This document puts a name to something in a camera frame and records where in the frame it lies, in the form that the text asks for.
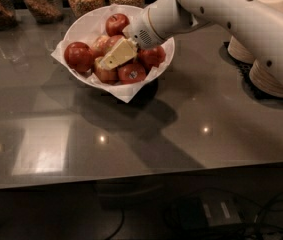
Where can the red yellow apple front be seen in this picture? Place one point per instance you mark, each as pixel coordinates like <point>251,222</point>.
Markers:
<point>105,76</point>

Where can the front stack paper bowls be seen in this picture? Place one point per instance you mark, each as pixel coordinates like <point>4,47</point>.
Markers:
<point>264,81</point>

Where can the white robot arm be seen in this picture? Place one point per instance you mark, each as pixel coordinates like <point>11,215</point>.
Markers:
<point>255,25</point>

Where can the black power adapter box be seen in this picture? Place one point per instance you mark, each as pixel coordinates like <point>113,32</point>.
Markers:
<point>209,212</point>

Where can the glass jar dark cereal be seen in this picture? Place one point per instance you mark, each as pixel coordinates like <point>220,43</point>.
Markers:
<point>45,11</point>

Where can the black rubber mat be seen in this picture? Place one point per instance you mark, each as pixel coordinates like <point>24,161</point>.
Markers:
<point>244,70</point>

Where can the red apple with sticker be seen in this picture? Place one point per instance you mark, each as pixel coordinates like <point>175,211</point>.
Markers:
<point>131,73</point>

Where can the white bowl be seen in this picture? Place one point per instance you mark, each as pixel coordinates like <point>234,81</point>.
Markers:
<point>81,24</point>

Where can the red apple top back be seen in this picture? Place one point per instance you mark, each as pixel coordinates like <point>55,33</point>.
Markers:
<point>116,23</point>

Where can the red apple right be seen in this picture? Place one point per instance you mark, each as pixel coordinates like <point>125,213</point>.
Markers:
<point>152,57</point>

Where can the white paper liner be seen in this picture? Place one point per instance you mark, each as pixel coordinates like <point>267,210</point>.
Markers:
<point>124,92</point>

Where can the red yellow apple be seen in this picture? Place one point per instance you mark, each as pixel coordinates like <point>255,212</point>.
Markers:
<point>105,76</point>
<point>111,42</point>

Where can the red apple far left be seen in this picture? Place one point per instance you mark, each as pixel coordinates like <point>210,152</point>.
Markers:
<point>79,56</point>

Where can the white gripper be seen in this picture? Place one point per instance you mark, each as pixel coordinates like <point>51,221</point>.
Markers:
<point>140,30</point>

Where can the stack paper bowls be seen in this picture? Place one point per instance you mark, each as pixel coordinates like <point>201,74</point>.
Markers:
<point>264,81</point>
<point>241,53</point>

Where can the pale apple behind centre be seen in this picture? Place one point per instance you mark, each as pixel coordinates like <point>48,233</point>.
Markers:
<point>99,46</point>

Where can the back stack paper bowls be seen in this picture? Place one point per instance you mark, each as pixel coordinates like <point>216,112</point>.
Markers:
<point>241,53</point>

